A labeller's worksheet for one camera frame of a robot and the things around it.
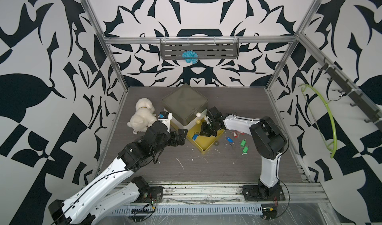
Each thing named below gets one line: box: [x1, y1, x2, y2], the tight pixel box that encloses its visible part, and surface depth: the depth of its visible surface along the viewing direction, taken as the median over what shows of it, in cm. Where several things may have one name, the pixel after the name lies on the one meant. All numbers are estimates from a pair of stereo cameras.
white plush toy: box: [126, 97, 158, 135], surface depth 98 cm
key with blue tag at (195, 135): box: [191, 131, 200, 141], surface depth 96 cm
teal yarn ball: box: [181, 49, 199, 64], surface depth 93 cm
